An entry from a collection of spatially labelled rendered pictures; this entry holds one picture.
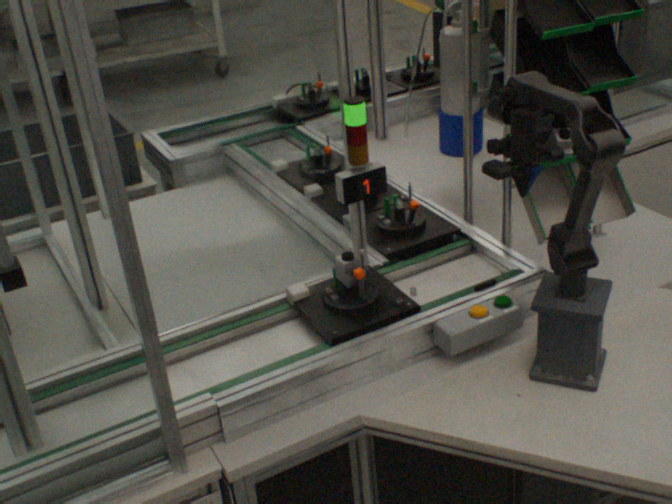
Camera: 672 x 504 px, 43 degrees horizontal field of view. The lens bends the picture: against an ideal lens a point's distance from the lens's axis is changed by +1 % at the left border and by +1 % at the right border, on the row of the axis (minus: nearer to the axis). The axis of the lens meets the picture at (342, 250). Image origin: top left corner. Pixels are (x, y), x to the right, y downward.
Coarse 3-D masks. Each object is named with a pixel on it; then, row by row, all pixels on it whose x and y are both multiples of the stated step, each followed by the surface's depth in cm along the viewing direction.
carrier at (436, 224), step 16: (384, 208) 238; (400, 208) 233; (368, 224) 238; (384, 224) 232; (400, 224) 233; (416, 224) 232; (432, 224) 235; (448, 224) 235; (368, 240) 230; (384, 240) 230; (400, 240) 229; (416, 240) 228; (432, 240) 229; (384, 256) 224
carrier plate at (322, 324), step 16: (368, 272) 215; (320, 288) 211; (384, 288) 208; (304, 304) 205; (320, 304) 204; (384, 304) 202; (416, 304) 201; (320, 320) 198; (336, 320) 198; (352, 320) 197; (368, 320) 196; (384, 320) 197; (336, 336) 192; (352, 336) 194
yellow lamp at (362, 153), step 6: (348, 144) 201; (366, 144) 201; (348, 150) 202; (354, 150) 201; (360, 150) 201; (366, 150) 202; (348, 156) 203; (354, 156) 201; (360, 156) 201; (366, 156) 202; (354, 162) 202; (360, 162) 202; (366, 162) 203
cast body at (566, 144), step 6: (552, 132) 209; (558, 132) 208; (564, 132) 207; (552, 138) 210; (558, 138) 207; (564, 138) 207; (558, 144) 207; (564, 144) 208; (570, 144) 208; (564, 150) 209; (570, 150) 209
